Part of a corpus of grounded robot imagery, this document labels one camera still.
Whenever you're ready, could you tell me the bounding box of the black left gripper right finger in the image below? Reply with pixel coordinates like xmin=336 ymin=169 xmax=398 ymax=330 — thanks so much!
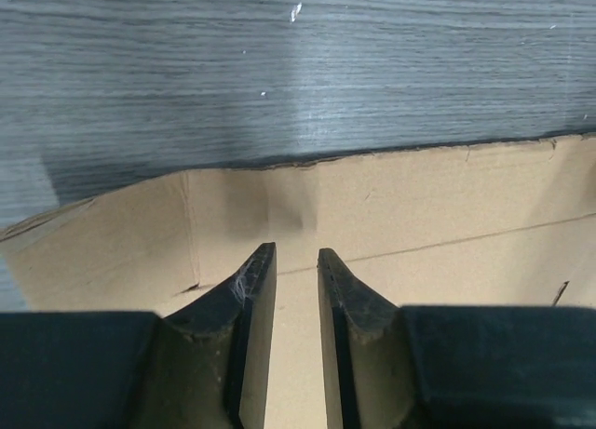
xmin=318 ymin=248 xmax=595 ymax=428

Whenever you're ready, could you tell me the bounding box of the brown cardboard box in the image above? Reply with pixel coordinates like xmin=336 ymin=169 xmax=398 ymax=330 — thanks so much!
xmin=1 ymin=136 xmax=595 ymax=428

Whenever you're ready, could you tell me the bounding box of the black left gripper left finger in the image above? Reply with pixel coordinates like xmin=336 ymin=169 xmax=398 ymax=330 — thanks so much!
xmin=1 ymin=243 xmax=277 ymax=428

